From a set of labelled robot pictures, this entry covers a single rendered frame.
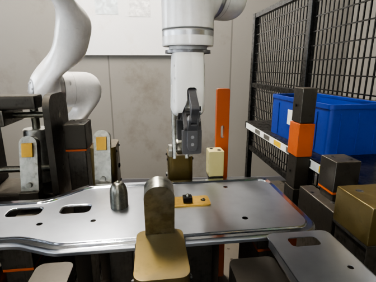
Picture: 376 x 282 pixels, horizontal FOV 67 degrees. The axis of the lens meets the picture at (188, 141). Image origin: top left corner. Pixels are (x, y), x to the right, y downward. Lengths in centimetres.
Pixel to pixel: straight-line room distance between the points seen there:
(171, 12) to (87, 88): 63
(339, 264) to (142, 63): 267
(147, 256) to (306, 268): 20
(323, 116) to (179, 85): 45
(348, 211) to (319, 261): 11
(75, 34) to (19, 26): 236
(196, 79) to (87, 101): 66
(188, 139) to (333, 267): 26
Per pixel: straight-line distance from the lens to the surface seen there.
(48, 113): 67
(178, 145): 66
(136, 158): 308
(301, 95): 72
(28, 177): 70
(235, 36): 299
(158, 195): 34
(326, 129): 78
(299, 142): 73
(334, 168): 59
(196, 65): 45
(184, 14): 46
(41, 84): 100
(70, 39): 93
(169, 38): 46
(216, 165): 65
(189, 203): 54
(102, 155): 67
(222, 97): 66
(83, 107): 106
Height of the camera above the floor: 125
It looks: 15 degrees down
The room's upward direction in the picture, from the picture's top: straight up
